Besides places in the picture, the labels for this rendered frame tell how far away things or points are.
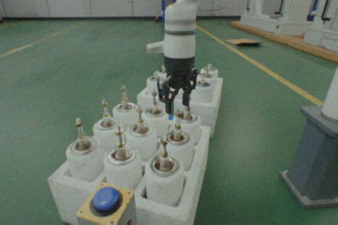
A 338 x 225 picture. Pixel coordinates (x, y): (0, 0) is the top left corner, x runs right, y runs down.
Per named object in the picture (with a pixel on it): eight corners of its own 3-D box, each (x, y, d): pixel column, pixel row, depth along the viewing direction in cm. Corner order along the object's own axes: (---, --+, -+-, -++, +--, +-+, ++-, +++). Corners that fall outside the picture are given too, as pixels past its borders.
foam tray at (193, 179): (206, 162, 87) (210, 127, 79) (183, 266, 53) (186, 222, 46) (123, 144, 98) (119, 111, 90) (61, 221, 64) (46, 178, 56)
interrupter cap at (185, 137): (192, 132, 64) (192, 130, 63) (187, 148, 57) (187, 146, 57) (168, 128, 65) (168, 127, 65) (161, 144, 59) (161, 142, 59)
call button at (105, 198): (123, 196, 36) (122, 189, 35) (110, 218, 33) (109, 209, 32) (103, 191, 37) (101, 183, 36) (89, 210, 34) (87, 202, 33)
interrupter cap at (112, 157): (142, 157, 54) (142, 154, 54) (115, 171, 50) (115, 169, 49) (127, 142, 59) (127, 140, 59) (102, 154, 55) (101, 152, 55)
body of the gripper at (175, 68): (180, 57, 45) (179, 97, 49) (202, 51, 51) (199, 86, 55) (156, 52, 49) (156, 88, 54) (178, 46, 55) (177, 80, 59)
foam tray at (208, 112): (219, 103, 134) (222, 78, 126) (212, 139, 101) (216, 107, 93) (162, 96, 145) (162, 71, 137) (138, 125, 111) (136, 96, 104)
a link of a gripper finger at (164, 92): (159, 78, 49) (163, 97, 53) (154, 82, 48) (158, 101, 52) (168, 80, 48) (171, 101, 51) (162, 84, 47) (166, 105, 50)
